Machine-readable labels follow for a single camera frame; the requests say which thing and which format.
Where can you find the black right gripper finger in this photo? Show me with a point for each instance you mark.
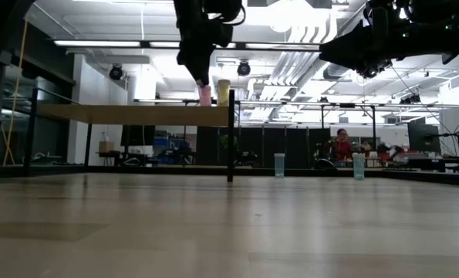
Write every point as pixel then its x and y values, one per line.
pixel 352 38
pixel 345 56

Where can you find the background green plant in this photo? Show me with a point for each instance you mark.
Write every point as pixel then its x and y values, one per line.
pixel 224 143

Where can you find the small black ceiling camera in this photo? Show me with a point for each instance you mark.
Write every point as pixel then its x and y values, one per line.
pixel 410 99

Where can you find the overhead light bar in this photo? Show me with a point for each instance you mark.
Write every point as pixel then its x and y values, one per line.
pixel 98 43

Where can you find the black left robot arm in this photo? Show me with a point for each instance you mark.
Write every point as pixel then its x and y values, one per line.
pixel 198 7

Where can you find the cardboard box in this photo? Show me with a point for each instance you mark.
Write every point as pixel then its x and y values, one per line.
pixel 106 146

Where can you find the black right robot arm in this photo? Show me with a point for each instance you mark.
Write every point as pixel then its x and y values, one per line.
pixel 429 38

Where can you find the yellow medicine bottle white cap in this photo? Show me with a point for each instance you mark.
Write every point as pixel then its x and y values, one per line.
pixel 223 94

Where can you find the pink medicine bottle white cap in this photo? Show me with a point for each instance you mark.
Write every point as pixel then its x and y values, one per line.
pixel 205 96

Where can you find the black partition panels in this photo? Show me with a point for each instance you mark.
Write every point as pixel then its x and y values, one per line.
pixel 275 141

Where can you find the black computer monitor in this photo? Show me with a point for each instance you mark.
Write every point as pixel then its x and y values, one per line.
pixel 424 139

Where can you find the wooden shelf with black frame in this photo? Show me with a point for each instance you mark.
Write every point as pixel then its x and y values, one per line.
pixel 136 115

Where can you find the blue storage bins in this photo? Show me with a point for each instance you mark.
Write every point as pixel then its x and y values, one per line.
pixel 167 148

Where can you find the silver ventilation duct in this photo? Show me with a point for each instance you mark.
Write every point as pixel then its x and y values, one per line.
pixel 339 73

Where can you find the black wall screen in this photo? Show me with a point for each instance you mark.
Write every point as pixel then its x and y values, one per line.
pixel 136 135

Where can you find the background black metal frame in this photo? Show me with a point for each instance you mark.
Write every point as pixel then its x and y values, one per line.
pixel 373 127

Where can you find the round black ceiling spotlight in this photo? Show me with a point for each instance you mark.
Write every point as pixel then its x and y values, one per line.
pixel 244 68
pixel 116 72

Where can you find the black ceiling camera cluster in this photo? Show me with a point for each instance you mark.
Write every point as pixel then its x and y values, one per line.
pixel 375 72

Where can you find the person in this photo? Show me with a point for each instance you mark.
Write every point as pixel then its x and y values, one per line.
pixel 343 148

